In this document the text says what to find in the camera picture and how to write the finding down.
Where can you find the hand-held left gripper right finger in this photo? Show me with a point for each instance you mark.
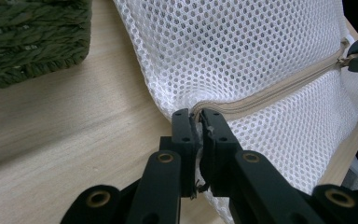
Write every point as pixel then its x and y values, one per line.
pixel 217 137

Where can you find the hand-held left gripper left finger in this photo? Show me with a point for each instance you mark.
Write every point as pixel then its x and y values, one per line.
pixel 183 130

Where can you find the white cloth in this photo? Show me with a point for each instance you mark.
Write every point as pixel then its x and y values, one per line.
pixel 230 46

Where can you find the green woven basket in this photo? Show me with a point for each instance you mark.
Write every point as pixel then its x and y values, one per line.
pixel 28 37

